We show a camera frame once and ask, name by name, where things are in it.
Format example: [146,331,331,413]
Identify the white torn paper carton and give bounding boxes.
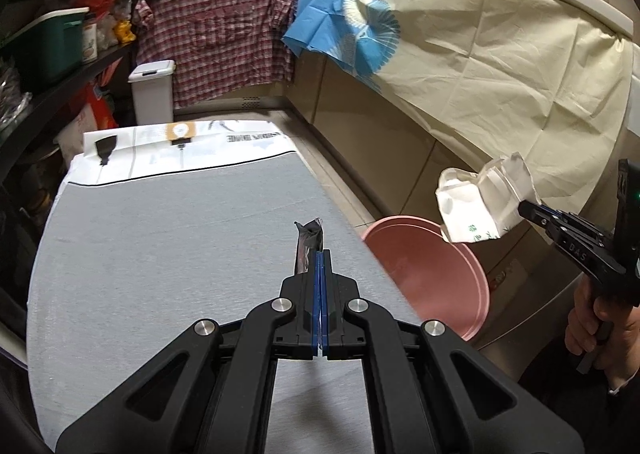
[435,153,541,244]

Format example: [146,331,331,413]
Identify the black foil sachet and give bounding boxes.
[294,219,323,274]

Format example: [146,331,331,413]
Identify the pink plastic trash bucket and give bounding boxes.
[362,216,490,341]

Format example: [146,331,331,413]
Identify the person's right hand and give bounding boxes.
[564,275,639,393]

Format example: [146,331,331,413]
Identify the grey ironing board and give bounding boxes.
[26,120,418,445]

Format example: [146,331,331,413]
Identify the cream cloth with blue corner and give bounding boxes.
[283,0,634,212]

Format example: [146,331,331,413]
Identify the white pedal bin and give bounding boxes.
[128,60,176,125]

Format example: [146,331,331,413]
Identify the black metal shelf rack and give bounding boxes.
[1,0,137,304]

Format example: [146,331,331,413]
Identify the red plaid shirt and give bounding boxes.
[136,0,297,107]

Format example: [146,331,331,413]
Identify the green storage box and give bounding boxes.
[6,6,89,81]

